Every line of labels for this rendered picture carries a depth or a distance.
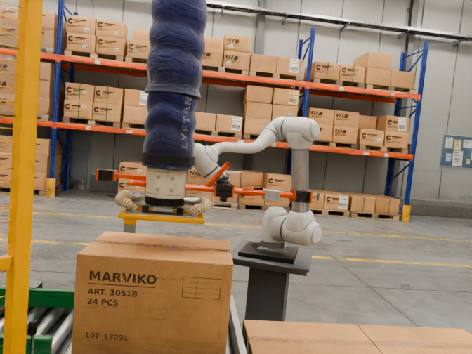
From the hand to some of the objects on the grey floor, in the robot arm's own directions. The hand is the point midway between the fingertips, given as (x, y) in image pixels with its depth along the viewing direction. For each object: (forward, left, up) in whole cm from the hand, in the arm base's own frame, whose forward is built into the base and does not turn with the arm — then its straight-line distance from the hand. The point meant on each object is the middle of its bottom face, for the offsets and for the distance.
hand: (225, 190), depth 173 cm
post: (-35, -60, -120) cm, 139 cm away
